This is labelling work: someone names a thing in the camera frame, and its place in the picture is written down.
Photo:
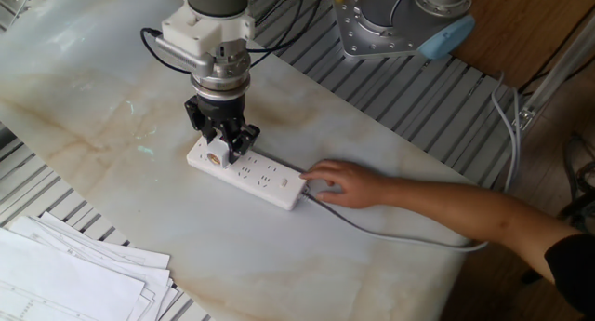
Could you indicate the white bulb holder adapter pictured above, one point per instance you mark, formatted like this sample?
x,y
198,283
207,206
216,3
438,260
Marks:
x,y
217,156

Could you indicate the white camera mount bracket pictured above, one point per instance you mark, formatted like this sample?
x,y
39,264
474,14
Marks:
x,y
204,30

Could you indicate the white marble pattern board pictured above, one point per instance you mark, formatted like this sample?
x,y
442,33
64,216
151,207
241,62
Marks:
x,y
362,135

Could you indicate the aluminium frame beam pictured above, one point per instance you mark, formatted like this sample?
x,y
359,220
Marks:
x,y
558,79

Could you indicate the black shirt sleeve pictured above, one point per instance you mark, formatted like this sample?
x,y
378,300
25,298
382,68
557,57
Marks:
x,y
574,272

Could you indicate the silver metal bracket plate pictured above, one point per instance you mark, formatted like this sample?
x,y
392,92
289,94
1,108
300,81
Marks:
x,y
18,0

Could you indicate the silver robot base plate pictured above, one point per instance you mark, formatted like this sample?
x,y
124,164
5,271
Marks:
x,y
372,42

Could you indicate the person right forearm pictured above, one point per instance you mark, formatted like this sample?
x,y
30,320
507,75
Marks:
x,y
465,218

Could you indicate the stack of white paper sheets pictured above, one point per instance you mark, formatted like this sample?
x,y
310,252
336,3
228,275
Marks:
x,y
70,274

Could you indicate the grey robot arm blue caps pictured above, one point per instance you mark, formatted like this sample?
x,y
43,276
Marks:
x,y
218,0

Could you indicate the person right hand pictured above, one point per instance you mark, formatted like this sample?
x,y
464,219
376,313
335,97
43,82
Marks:
x,y
358,186

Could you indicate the white power strip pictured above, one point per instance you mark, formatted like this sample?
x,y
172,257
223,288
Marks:
x,y
260,177

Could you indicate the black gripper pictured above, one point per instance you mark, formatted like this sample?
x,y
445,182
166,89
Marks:
x,y
222,109

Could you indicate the black chair base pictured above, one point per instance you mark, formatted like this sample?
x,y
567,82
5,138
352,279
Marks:
x,y
586,172

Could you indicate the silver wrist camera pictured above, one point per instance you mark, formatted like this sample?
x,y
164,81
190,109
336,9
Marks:
x,y
186,56

